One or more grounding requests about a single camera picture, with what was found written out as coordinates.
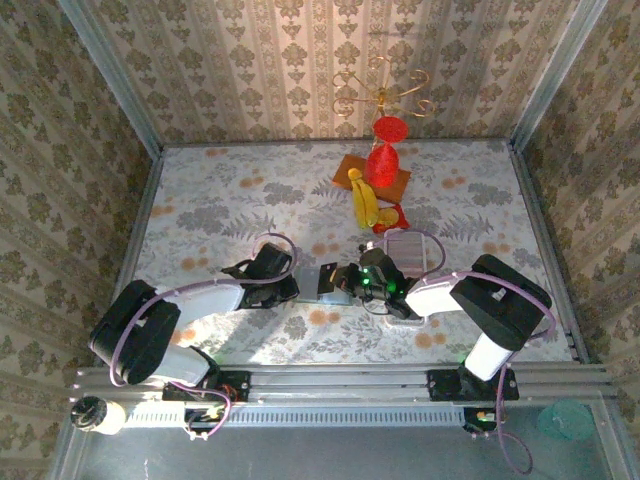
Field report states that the clear plastic card tray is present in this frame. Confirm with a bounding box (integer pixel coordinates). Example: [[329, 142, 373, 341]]
[[383, 230, 430, 330]]

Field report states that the red snack packet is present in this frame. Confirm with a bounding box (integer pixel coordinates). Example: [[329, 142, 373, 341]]
[[371, 203, 411, 236]]

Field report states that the yellow banana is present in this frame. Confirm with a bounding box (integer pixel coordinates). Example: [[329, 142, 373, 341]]
[[347, 168, 381, 233]]

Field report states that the aluminium extrusion beam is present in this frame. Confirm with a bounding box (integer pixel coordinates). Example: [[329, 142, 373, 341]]
[[73, 363, 612, 402]]

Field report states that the orange wooden board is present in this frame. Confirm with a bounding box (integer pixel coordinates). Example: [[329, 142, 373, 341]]
[[331, 153, 413, 202]]

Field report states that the red plastic goblet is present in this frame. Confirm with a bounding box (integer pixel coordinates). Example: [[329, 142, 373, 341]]
[[363, 115, 411, 190]]

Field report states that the small black electronics board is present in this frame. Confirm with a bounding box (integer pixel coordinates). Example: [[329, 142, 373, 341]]
[[463, 406, 509, 434], [183, 406, 227, 433]]

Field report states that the white bottle black cap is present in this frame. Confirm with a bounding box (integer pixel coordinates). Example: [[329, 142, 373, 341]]
[[69, 395, 127, 436]]

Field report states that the green plastic cup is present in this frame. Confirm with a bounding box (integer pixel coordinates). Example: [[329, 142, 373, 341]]
[[536, 398, 597, 444]]

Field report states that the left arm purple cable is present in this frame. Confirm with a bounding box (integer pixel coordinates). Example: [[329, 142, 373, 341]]
[[108, 231, 300, 444]]

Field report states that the white slotted cable duct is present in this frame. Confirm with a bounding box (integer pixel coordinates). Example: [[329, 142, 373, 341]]
[[122, 403, 464, 429]]

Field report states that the gold wire stand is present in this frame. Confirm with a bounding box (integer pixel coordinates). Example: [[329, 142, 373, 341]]
[[331, 54, 436, 119]]

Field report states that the aluminium frame post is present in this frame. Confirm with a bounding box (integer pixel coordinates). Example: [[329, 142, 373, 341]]
[[56, 0, 167, 154], [509, 0, 610, 152]]

